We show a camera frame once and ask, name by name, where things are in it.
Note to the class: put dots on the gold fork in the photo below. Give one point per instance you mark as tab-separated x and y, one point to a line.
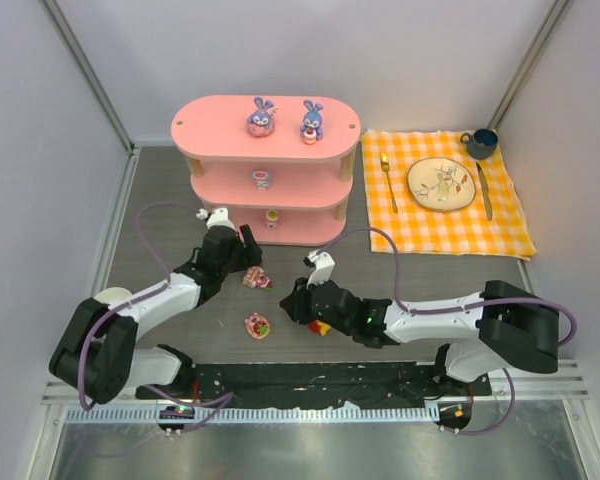
385	167

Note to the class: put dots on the red yellow bird toy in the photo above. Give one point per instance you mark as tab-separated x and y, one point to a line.
319	328

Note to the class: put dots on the white pink toy middle shelf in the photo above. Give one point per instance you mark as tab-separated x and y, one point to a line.
262	179

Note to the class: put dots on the pink three-tier wooden shelf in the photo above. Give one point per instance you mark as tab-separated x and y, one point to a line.
310	185

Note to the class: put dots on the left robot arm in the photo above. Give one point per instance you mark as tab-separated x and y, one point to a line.
97	353

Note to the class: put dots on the yellow white checkered cloth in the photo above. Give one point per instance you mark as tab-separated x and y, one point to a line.
415	229

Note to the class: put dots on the gold knife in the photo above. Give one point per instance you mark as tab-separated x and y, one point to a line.
485	192

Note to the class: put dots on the cream decorated ceramic plate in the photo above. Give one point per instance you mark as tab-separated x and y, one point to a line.
440	184

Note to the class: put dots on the dark blue ceramic mug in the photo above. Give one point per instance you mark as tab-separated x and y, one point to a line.
480	144

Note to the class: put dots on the purple bunny with cake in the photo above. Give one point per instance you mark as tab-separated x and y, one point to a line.
312	123

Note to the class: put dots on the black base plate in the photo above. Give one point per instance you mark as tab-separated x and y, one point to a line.
318	386

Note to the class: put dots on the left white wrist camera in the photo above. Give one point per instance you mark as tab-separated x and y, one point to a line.
216	217

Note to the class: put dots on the white slotted cable duct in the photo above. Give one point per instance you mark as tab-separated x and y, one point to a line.
166	414

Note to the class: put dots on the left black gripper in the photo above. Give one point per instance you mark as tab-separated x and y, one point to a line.
243	248

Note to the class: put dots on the white ceramic bowl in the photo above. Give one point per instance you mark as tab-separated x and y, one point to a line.
112	295

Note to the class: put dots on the pink toy with yellow hat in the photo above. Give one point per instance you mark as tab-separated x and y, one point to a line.
272	217

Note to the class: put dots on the pink bear on donut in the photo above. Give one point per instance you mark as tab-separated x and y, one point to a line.
257	326

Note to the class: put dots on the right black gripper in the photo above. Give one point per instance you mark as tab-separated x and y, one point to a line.
306	301

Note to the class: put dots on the pink bear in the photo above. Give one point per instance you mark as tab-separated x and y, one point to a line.
256	277
257	326

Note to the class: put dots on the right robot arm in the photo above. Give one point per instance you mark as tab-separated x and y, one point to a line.
497	328

